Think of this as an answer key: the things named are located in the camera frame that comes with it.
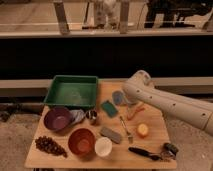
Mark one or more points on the yellow orange fruit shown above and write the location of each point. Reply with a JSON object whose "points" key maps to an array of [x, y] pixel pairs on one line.
{"points": [[142, 130]]}

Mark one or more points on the small dark toy object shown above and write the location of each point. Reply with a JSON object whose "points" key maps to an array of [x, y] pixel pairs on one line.
{"points": [[169, 150]]}

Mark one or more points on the green plastic tray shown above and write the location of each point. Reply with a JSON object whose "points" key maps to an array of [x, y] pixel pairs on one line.
{"points": [[72, 91]]}

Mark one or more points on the orange plastic bowl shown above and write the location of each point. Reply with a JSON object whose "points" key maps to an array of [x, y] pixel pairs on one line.
{"points": [[81, 142]]}

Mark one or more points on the crumpled grey cloth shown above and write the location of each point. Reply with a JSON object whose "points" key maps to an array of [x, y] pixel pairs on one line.
{"points": [[78, 116]]}

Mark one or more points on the small metal cup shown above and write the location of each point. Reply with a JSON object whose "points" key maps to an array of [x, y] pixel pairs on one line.
{"points": [[91, 115]]}

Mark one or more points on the metal fork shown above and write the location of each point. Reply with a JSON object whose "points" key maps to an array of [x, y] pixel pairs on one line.
{"points": [[129, 135]]}

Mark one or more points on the white plastic cup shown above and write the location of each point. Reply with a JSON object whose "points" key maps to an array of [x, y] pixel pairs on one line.
{"points": [[103, 147]]}

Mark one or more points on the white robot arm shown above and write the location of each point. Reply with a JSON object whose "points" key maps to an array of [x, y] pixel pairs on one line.
{"points": [[195, 112]]}

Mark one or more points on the teal green sponge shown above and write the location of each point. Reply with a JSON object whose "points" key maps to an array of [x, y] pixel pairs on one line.
{"points": [[109, 108]]}

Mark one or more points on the blue grey plastic cup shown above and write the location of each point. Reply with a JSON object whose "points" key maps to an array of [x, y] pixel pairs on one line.
{"points": [[118, 98]]}

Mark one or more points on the bunch of dark grapes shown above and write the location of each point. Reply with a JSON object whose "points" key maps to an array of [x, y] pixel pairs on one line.
{"points": [[50, 146]]}

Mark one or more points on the grey sponge block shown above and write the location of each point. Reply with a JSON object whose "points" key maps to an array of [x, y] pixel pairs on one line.
{"points": [[112, 135]]}

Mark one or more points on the wooden table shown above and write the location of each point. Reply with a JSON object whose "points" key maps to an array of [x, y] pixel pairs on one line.
{"points": [[120, 157]]}

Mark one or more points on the black handled brush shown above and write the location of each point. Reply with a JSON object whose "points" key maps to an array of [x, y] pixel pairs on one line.
{"points": [[144, 153]]}

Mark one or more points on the purple plastic bowl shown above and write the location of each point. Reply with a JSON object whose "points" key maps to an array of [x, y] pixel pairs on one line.
{"points": [[57, 118]]}

